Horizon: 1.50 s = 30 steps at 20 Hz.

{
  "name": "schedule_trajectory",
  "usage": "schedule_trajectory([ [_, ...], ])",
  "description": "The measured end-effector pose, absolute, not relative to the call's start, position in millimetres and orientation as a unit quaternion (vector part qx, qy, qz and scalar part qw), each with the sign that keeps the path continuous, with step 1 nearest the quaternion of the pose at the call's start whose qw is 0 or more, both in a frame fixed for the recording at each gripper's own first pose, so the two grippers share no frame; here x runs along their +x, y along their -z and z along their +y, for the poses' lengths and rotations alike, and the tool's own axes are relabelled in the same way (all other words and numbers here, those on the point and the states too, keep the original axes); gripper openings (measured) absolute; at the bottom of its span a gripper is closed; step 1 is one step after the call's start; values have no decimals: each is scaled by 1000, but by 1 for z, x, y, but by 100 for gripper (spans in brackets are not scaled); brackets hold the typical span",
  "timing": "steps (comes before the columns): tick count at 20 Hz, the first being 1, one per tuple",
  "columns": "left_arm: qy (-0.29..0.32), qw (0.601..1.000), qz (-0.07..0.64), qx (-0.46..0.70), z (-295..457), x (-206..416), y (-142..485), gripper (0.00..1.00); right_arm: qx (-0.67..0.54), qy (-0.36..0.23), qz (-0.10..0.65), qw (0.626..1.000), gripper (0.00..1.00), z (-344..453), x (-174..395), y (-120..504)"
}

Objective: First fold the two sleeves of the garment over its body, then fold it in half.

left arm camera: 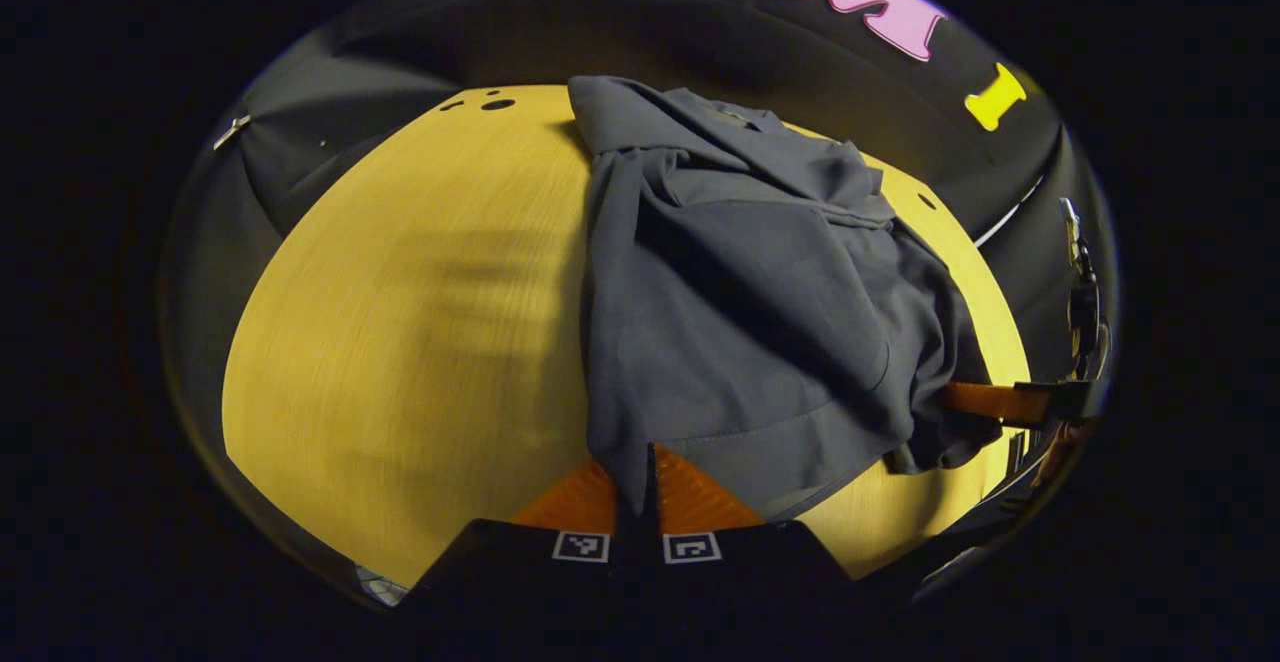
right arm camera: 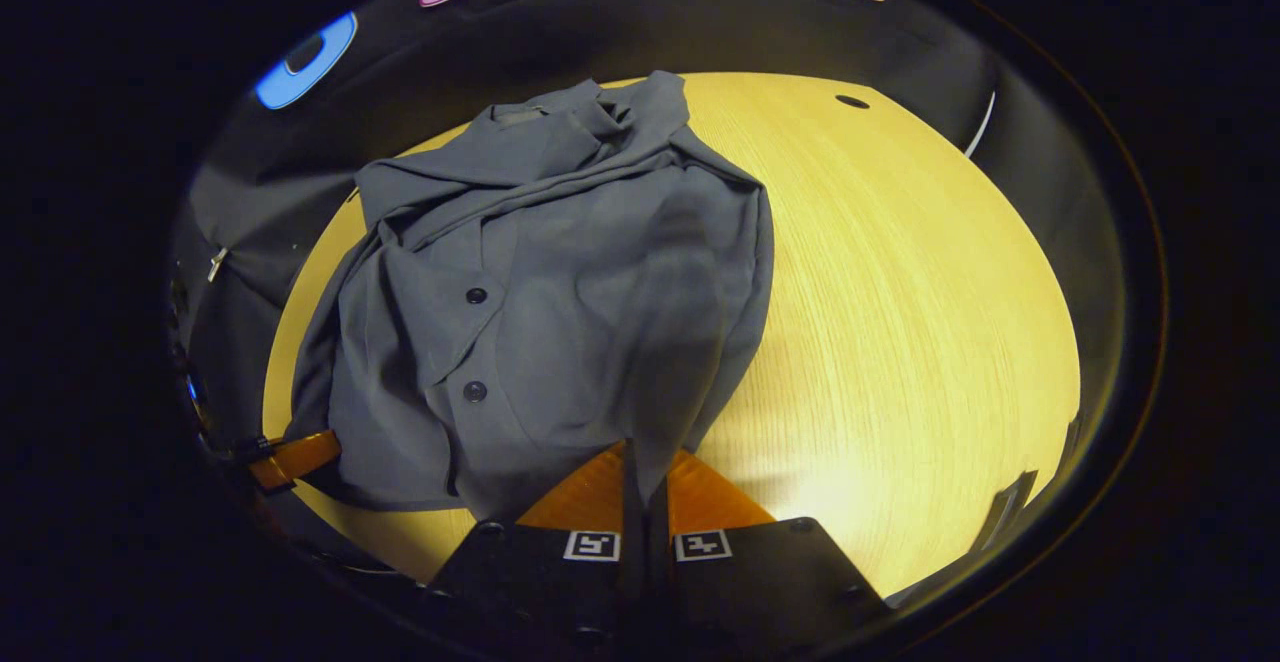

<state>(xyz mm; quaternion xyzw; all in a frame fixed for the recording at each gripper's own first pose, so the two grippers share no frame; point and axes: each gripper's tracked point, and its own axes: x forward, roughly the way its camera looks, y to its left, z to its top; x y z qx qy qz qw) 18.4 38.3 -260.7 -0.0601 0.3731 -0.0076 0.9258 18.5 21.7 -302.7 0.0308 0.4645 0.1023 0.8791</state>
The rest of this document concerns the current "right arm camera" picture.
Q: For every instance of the grey button shirt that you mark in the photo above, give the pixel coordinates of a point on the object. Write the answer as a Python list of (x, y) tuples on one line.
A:
[(600, 272)]

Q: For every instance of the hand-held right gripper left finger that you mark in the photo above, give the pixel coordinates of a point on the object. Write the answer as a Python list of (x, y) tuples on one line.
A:
[(630, 582)]

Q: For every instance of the small metal clip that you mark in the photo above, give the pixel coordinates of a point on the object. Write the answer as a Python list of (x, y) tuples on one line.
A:
[(216, 264)]

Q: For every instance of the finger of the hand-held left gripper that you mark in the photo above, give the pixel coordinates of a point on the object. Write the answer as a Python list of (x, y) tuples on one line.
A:
[(295, 457)]

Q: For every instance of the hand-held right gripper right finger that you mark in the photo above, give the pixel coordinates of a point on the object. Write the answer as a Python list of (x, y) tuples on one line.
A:
[(657, 582)]

